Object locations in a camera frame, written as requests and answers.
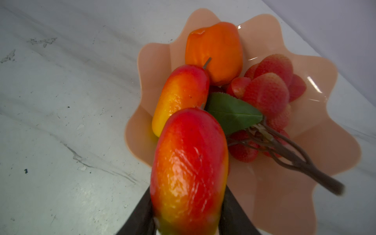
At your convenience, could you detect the red lychee bunch with leaf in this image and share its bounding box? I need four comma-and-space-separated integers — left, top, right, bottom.
205, 54, 345, 195

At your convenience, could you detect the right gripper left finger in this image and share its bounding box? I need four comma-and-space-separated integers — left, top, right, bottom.
116, 188, 156, 235

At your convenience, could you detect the pink scalloped fruit bowl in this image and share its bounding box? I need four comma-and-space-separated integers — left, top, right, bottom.
125, 8, 361, 235

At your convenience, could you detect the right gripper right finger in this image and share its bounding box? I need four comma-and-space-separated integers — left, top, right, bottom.
218, 186, 261, 235

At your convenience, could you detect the red yellow mango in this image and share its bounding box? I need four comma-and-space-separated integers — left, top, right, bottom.
150, 108, 229, 235
152, 65, 210, 137

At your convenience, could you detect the orange fake fruit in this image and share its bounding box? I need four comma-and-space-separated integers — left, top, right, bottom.
185, 22, 243, 86

